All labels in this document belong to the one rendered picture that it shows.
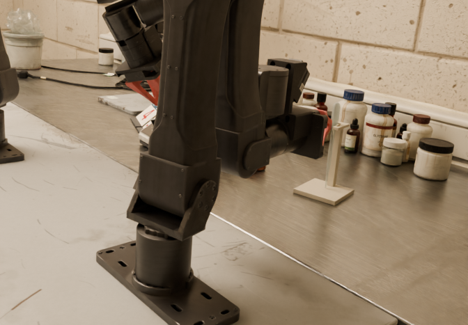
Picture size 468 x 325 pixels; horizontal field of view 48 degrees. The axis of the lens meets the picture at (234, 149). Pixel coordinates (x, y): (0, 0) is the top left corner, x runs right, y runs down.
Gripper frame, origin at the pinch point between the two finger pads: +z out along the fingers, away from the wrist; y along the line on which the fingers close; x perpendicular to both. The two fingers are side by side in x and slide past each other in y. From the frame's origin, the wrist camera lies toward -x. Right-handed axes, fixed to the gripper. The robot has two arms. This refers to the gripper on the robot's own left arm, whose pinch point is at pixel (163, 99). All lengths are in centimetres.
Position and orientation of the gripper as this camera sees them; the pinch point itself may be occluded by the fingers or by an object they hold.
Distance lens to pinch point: 105.1
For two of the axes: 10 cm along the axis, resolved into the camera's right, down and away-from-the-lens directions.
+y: -8.5, 0.2, 5.3
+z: 3.5, 7.7, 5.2
